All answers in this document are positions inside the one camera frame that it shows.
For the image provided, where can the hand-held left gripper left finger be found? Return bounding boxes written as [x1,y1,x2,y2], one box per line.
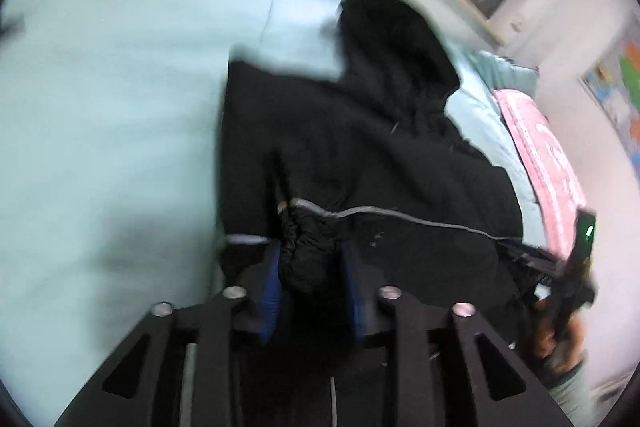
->
[55,241,285,427]

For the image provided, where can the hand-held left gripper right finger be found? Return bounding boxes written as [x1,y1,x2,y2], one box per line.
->
[342,241,574,427]

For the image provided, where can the teal quilt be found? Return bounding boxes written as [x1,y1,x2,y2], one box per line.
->
[0,0,548,427]

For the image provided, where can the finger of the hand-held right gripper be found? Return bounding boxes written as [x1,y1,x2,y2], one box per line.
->
[497,241,557,289]

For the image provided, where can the pink pillow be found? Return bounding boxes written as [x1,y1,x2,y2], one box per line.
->
[491,88,589,258]

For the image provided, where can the teal pillow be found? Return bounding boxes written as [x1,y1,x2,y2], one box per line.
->
[475,51,542,100]

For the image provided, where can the wall map poster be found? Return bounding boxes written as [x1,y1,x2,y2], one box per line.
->
[579,18,640,170]

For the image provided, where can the person's right hand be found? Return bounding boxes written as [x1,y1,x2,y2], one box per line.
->
[531,296,587,375]

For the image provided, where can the black jacket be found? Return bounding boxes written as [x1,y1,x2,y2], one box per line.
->
[217,0,551,427]

